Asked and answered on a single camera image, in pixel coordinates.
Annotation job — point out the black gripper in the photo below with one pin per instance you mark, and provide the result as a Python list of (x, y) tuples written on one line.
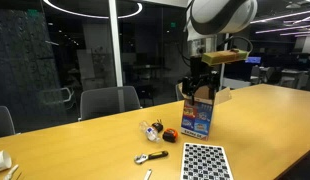
[(201, 74)]

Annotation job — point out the yellow black adjustable wrench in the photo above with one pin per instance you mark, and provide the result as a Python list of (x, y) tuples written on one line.
[(140, 159)]

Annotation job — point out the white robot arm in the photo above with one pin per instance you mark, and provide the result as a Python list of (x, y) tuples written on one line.
[(206, 19)]

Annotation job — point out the blue cardboard snack box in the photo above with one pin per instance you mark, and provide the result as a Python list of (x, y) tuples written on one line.
[(197, 118)]

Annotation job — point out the orange black tape measure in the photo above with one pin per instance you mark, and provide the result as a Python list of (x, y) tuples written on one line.
[(170, 135)]

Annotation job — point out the small black tape measure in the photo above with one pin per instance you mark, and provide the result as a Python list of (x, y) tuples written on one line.
[(158, 125)]

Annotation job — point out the black white calibration board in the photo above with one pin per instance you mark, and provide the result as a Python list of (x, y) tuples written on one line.
[(204, 162)]

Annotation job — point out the silver adjustable wrench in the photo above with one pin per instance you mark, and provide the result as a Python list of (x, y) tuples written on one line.
[(148, 174)]

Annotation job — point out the grey office chair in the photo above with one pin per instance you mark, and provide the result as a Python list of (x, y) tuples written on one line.
[(6, 123), (108, 101)]

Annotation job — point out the grey office chair left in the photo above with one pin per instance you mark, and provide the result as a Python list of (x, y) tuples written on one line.
[(6, 123)]

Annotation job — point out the white paper cup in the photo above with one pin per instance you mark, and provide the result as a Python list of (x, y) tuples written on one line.
[(5, 160)]

